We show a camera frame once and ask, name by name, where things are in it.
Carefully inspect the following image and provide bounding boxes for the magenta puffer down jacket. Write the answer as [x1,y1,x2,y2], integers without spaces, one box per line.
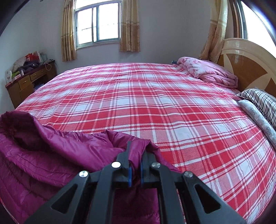
[1,111,175,223]

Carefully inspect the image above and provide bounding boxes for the red white plaid bed sheet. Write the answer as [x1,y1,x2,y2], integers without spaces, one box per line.
[14,63,275,223]

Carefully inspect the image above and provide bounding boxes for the grey floral pillow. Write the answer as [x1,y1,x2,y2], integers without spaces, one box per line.
[238,99,276,150]

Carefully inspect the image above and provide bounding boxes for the pink folded quilt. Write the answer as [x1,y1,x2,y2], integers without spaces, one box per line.
[177,57,238,89]

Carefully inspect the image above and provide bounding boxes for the striped pillow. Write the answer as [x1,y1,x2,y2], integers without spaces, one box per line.
[236,88,275,130]

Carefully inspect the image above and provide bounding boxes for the wooden desk with drawers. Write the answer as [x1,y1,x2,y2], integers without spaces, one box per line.
[6,60,57,108]

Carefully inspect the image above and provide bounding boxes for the yellow curtain near headboard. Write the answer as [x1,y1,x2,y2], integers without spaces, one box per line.
[199,0,228,63]

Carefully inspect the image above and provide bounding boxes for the wooden bed headboard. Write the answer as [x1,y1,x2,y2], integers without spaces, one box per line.
[218,38,276,96]

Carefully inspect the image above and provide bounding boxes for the clutter pile on desk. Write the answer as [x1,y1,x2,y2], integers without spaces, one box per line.
[5,51,54,85]

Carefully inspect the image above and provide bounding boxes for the right yellow curtain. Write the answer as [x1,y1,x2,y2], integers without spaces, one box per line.
[120,0,140,52]

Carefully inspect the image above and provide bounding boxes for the left yellow curtain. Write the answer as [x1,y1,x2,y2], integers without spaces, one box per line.
[61,0,76,62]

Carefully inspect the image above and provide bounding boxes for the side window by headboard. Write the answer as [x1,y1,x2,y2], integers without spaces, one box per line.
[229,1,275,49]

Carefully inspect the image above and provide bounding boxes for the window with metal frame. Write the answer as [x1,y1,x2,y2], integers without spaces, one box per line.
[74,1,122,49]

